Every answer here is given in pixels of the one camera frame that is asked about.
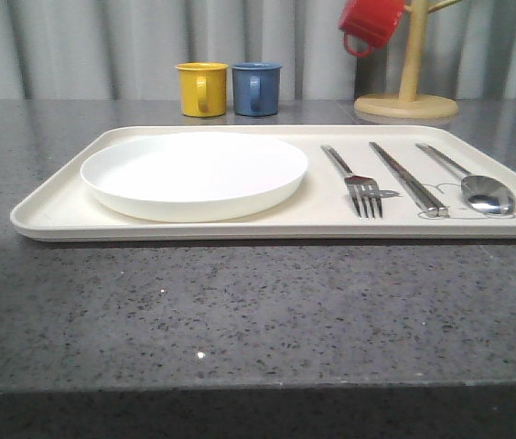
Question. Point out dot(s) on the silver fork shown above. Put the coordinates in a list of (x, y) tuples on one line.
[(364, 191)]

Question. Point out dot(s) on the red mug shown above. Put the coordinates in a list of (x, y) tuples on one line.
[(370, 21)]

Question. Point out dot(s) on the wooden mug tree stand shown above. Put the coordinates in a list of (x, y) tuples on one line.
[(407, 103)]

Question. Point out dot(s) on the yellow mug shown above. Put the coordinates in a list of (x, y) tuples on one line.
[(203, 88)]

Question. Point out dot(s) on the cream rabbit serving tray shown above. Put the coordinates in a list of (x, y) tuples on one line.
[(63, 209)]

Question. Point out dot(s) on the white round plate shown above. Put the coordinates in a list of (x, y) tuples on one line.
[(195, 177)]

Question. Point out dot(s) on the blue mug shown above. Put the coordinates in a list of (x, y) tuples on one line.
[(256, 87)]

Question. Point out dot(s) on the silver spoon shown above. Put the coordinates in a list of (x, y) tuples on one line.
[(484, 194)]

